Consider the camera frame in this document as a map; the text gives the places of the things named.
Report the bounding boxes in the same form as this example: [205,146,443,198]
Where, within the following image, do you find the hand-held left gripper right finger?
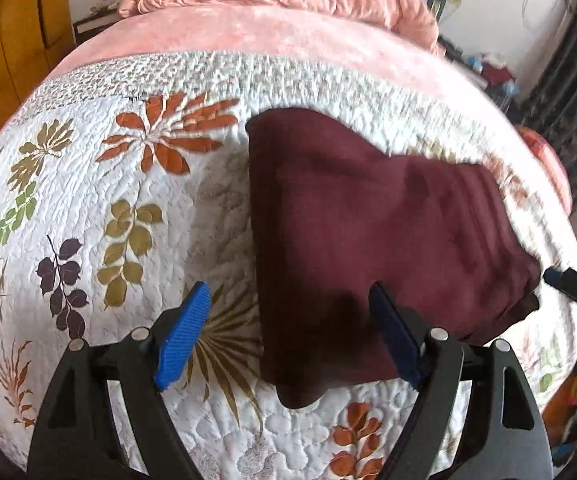
[368,281,554,480]

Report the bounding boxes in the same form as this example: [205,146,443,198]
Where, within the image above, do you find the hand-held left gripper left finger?
[27,281,212,480]

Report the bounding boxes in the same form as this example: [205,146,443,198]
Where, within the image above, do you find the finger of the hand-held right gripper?
[543,267,577,317]

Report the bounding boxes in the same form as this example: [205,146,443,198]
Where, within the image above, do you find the maroon pants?
[246,107,541,409]

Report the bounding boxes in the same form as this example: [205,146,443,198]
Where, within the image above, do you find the white floral quilt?
[0,50,577,480]

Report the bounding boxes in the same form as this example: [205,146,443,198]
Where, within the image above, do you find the dark curtain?
[518,0,577,211]

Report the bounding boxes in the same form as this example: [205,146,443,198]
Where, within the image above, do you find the pile of clothes clutter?
[438,35,521,111]

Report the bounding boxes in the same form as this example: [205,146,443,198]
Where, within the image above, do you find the pink bedsheet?
[0,5,574,211]

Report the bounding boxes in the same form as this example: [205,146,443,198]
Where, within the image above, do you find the yellow wooden wardrobe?
[0,0,76,133]

